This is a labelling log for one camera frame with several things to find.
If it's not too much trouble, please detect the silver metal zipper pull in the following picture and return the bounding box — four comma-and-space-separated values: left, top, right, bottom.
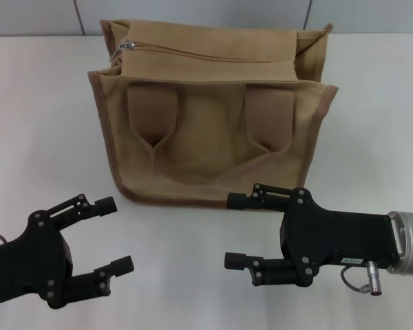
110, 40, 137, 63

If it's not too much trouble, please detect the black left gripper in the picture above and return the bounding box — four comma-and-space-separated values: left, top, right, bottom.
0, 194, 136, 310

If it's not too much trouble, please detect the khaki canvas food bag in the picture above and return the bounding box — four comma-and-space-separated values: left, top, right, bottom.
88, 19, 340, 208

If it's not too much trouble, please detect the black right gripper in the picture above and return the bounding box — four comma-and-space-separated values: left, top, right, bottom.
224, 183, 400, 288

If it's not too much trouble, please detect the right gripper cable with plugs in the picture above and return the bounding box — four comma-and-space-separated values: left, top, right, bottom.
340, 259, 376, 296

